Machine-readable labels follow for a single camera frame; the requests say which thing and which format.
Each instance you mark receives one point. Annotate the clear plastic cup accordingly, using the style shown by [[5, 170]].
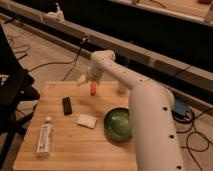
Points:
[[121, 88]]

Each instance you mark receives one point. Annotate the small black box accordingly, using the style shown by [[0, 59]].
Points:
[[67, 107]]

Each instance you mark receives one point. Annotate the blue power box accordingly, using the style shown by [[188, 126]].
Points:
[[179, 109]]

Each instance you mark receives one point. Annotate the green bowl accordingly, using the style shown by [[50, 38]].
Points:
[[117, 124]]

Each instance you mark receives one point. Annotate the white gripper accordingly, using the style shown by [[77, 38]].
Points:
[[92, 74]]

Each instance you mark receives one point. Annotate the white sponge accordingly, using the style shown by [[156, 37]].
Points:
[[87, 121]]

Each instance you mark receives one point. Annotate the white plastic bottle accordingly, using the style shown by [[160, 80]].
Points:
[[44, 144]]

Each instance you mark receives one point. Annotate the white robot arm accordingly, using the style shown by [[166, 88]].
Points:
[[150, 105]]

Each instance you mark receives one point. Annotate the white object on ledge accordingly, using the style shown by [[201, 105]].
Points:
[[58, 15]]

